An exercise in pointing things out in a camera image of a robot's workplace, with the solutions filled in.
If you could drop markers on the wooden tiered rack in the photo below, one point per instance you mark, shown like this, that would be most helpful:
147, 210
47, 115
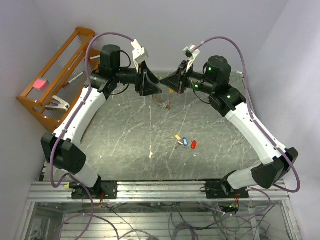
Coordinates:
67, 62

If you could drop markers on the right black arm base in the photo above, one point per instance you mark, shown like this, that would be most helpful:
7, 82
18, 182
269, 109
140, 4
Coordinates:
214, 190

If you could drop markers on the brown capped white marker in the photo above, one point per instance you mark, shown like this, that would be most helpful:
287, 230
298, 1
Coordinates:
72, 80

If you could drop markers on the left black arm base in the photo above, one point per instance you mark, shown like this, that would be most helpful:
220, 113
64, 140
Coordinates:
105, 190

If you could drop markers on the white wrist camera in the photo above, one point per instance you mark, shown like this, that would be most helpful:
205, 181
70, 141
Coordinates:
139, 54
191, 53

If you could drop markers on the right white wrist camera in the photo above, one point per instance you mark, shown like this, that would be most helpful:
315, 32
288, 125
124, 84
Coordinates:
191, 53

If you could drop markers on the yellow tag key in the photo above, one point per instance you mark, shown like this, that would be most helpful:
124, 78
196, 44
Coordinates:
178, 138

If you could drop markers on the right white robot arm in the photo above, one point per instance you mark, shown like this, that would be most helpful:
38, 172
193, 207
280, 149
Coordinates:
276, 160

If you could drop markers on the pink eraser block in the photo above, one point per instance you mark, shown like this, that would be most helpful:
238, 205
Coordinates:
40, 84

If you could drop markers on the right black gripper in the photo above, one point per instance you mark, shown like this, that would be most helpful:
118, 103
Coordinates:
177, 81

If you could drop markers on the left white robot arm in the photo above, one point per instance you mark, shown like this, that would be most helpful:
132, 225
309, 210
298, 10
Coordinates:
61, 148

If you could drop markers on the blue tag key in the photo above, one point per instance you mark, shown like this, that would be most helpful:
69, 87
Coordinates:
185, 142

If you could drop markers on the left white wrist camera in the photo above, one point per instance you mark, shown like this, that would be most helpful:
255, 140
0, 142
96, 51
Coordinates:
139, 54

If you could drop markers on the aluminium frame rail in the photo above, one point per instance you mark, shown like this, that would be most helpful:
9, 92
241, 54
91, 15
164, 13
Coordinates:
151, 192

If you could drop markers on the red capped white marker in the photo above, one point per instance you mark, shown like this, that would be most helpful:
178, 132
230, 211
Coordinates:
91, 58

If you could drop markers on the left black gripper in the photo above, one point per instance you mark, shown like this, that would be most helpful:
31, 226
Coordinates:
142, 85

